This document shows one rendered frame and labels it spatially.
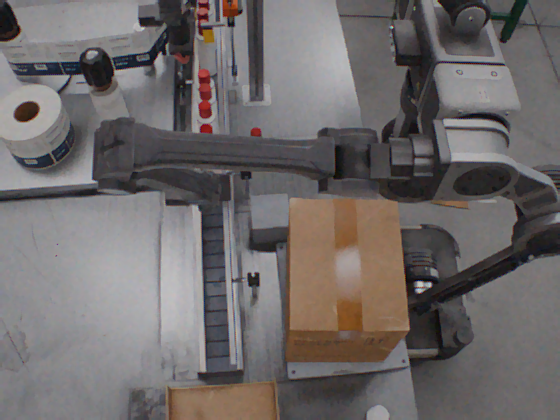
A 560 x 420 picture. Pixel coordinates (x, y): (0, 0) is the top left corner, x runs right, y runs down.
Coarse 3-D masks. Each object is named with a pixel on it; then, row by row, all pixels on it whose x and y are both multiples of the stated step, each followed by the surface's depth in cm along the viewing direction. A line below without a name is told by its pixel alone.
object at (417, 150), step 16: (432, 128) 83; (400, 144) 83; (416, 144) 82; (432, 144) 82; (400, 160) 82; (416, 160) 82; (432, 160) 82; (448, 160) 79; (400, 176) 84; (416, 176) 82; (432, 176) 82; (432, 192) 86
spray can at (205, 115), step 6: (204, 102) 138; (198, 108) 137; (204, 108) 137; (210, 108) 138; (198, 114) 141; (204, 114) 138; (210, 114) 139; (198, 120) 140; (204, 120) 140; (210, 120) 140; (216, 120) 142; (198, 126) 143; (216, 126) 144; (216, 132) 146
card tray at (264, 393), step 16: (240, 384) 129; (256, 384) 129; (272, 384) 129; (176, 400) 127; (192, 400) 127; (208, 400) 127; (224, 400) 127; (240, 400) 127; (256, 400) 127; (272, 400) 127; (176, 416) 125; (192, 416) 125; (208, 416) 125; (224, 416) 125; (240, 416) 125; (256, 416) 125; (272, 416) 125
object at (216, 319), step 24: (216, 0) 187; (216, 72) 170; (216, 96) 165; (216, 216) 145; (216, 240) 142; (216, 264) 139; (216, 288) 136; (216, 312) 133; (216, 336) 130; (216, 360) 127
